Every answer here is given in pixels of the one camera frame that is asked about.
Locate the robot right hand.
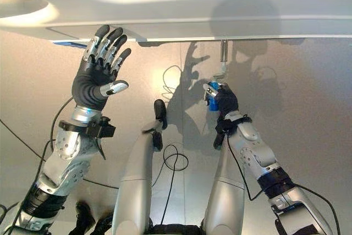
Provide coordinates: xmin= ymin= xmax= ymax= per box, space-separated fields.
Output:
xmin=202 ymin=81 xmax=240 ymax=118

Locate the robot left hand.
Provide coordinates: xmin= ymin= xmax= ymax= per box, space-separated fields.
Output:
xmin=71 ymin=24 xmax=132 ymax=124

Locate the blue crank grip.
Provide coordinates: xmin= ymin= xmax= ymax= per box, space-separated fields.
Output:
xmin=207 ymin=80 xmax=221 ymax=112

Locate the silver metal bed crank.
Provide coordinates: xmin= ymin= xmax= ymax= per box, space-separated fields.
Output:
xmin=213 ymin=39 xmax=229 ymax=83

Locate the white hospital bed footboard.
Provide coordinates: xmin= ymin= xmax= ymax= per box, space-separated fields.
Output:
xmin=0 ymin=0 xmax=352 ymax=47

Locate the robot dark right foot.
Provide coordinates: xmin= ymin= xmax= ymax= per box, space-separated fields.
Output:
xmin=213 ymin=118 xmax=228 ymax=150

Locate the robot dark foot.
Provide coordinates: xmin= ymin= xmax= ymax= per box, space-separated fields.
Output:
xmin=213 ymin=118 xmax=228 ymax=150
xmin=141 ymin=99 xmax=168 ymax=152

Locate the robot dark left foot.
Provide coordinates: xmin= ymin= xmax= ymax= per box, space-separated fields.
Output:
xmin=141 ymin=99 xmax=168 ymax=152

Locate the robot silver right leg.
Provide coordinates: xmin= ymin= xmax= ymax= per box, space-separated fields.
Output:
xmin=204 ymin=135 xmax=246 ymax=235

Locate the robot silver leg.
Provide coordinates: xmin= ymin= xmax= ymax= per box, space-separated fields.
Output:
xmin=204 ymin=135 xmax=246 ymax=235
xmin=112 ymin=121 xmax=163 ymax=235

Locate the robot silver left leg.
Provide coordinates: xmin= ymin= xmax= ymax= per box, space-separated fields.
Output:
xmin=112 ymin=121 xmax=163 ymax=235

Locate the robot black waist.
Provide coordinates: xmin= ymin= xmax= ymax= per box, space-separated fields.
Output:
xmin=147 ymin=222 xmax=206 ymax=235

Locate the blue bed frame part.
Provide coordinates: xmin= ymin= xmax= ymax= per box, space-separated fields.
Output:
xmin=52 ymin=41 xmax=90 ymax=50

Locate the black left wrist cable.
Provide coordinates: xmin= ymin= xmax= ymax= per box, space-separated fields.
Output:
xmin=0 ymin=97 xmax=75 ymax=235

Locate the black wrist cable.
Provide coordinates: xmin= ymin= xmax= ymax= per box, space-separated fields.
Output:
xmin=0 ymin=97 xmax=75 ymax=235
xmin=225 ymin=132 xmax=265 ymax=201

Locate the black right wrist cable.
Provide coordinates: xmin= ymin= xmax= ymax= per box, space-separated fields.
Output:
xmin=225 ymin=132 xmax=265 ymax=201

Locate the long black floor cable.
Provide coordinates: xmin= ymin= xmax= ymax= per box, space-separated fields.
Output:
xmin=0 ymin=118 xmax=119 ymax=190

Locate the black looped floor cable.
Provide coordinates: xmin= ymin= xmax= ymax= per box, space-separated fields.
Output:
xmin=160 ymin=144 xmax=189 ymax=226

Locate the black right elbow cable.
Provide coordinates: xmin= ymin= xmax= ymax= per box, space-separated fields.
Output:
xmin=290 ymin=183 xmax=338 ymax=235

